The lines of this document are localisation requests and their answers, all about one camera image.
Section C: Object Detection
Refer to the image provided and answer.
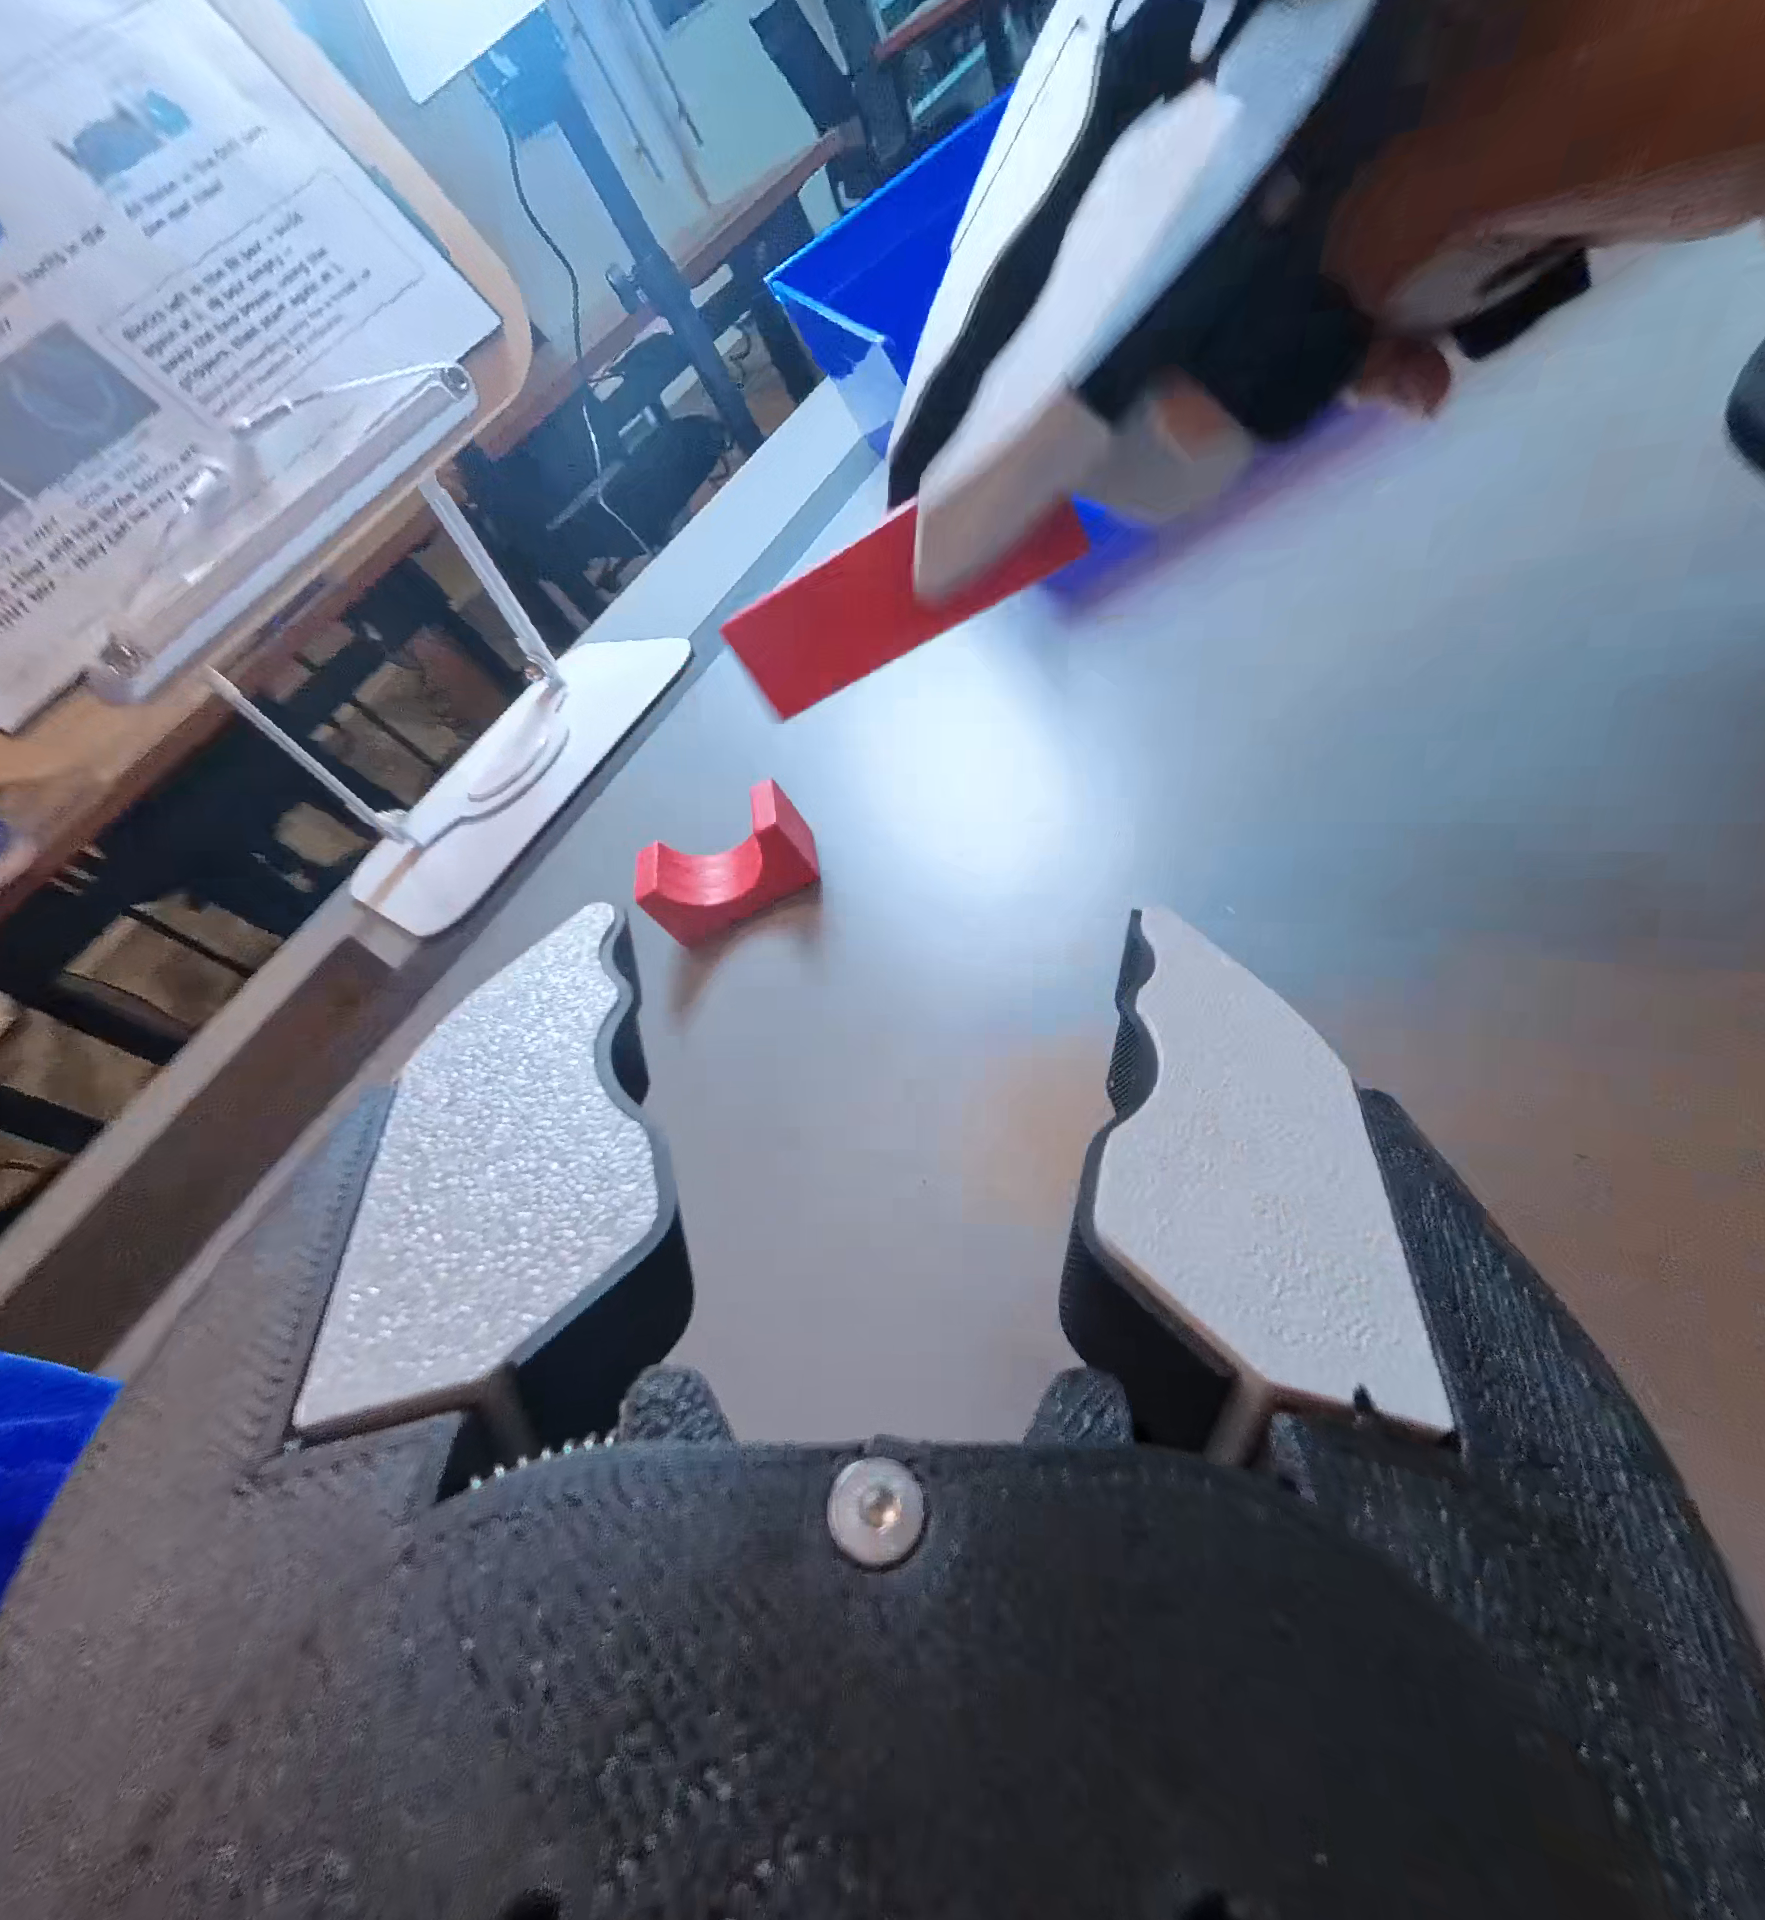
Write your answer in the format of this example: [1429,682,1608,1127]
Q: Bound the printed instruction sheet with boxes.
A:
[0,0,502,737]

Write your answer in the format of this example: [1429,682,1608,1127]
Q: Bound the red rectangular wooden block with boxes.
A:
[721,494,1091,721]

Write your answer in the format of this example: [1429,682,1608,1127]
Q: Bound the black metal pole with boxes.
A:
[485,15,765,451]

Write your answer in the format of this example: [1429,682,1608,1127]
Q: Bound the person's right hand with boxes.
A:
[1339,179,1455,414]

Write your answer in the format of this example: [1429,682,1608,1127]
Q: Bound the red wooden arch block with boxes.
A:
[634,777,824,947]

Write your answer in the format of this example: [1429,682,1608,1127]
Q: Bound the white document stand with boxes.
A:
[0,0,694,939]

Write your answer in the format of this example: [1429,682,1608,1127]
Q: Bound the black office chair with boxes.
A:
[751,0,899,203]
[454,322,734,601]

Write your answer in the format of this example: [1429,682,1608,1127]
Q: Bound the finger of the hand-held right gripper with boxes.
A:
[913,77,1247,604]
[889,0,1125,504]

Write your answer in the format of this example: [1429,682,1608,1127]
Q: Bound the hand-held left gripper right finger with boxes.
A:
[1059,903,1458,1469]

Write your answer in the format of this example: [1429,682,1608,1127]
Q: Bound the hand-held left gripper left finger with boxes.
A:
[289,900,697,1501]

